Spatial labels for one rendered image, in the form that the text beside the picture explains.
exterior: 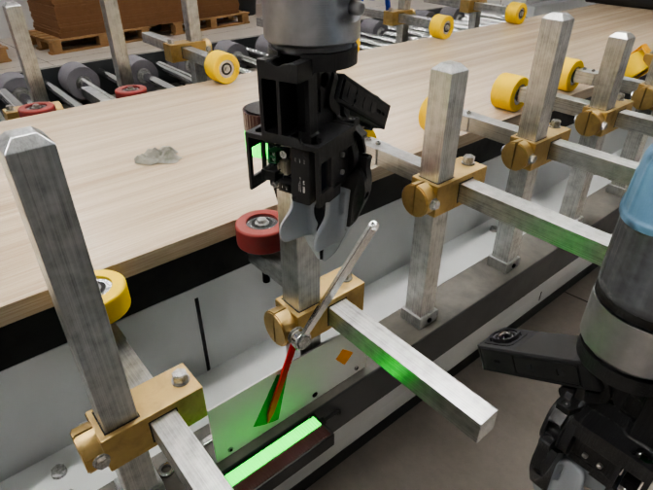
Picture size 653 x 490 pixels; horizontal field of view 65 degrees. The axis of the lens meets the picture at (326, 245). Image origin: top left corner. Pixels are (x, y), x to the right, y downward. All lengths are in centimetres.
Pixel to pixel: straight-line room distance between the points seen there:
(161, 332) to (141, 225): 17
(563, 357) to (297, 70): 30
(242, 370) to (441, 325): 35
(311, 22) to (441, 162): 39
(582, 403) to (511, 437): 123
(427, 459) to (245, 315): 84
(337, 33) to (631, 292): 26
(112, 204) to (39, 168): 46
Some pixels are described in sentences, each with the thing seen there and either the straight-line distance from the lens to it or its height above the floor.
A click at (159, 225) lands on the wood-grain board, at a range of 81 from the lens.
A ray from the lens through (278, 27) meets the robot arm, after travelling 40.
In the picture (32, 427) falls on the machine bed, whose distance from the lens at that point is 87.
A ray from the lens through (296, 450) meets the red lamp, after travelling 72.
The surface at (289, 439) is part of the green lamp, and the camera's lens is 74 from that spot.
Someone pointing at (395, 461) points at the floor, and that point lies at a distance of 158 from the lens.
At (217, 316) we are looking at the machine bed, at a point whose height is 73.
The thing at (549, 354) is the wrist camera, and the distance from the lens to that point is 46.
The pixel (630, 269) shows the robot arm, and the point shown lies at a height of 111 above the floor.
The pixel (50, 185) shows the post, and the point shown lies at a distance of 44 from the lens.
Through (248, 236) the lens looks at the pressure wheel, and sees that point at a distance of 74.
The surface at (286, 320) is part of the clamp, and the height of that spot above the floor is 87.
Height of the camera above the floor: 129
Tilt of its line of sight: 33 degrees down
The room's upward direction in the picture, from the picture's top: straight up
